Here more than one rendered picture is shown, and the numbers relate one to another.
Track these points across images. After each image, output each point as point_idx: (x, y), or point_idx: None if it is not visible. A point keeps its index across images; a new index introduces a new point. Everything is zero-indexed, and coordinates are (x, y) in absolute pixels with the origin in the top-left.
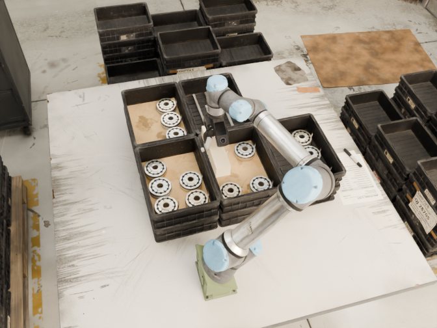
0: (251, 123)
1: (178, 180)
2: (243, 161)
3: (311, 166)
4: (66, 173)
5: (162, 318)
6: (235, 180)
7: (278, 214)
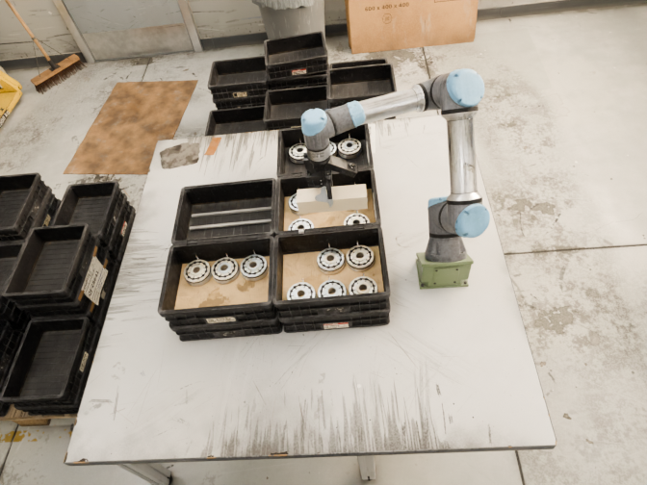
0: (274, 180)
1: (323, 275)
2: None
3: (448, 74)
4: (246, 433)
5: (484, 330)
6: (338, 219)
7: (473, 129)
